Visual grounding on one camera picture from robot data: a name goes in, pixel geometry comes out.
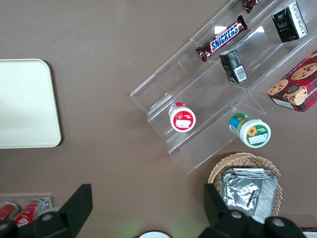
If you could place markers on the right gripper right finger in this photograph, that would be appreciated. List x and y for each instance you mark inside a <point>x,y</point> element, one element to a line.
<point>230,224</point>

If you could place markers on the small black drink carton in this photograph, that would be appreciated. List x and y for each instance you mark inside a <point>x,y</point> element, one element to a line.
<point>234,65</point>
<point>289,22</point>

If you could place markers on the clear acrylic bottle rack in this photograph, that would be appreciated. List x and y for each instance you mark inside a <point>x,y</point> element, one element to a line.
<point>48,202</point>

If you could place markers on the white rectangular snack tray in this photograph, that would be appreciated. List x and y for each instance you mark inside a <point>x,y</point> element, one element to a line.
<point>311,235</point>

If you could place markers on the stacked aluminium foil containers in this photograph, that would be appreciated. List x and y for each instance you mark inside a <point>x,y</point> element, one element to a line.
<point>247,191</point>

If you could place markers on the red plaid cookie box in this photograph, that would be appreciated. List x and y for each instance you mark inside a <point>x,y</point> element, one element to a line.
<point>297,84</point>

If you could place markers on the cream rectangular plastic tray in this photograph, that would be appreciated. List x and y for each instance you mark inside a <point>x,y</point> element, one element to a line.
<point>24,104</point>

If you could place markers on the red lidded white jar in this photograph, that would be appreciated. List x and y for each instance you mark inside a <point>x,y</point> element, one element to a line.
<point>182,120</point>

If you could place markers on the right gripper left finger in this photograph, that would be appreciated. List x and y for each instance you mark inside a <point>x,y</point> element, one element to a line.
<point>62,223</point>

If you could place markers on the brown Snickers bar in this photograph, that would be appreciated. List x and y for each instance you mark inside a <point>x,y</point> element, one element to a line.
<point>223,39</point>
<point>250,4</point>

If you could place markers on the green lidded white jar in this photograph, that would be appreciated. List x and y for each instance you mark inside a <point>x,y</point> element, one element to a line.
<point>252,131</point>

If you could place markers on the clear acrylic stepped shelf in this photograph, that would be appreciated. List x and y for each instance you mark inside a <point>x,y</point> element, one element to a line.
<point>210,99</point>

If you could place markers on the light tan wicker basket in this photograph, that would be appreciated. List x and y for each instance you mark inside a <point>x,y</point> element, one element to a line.
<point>237,158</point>

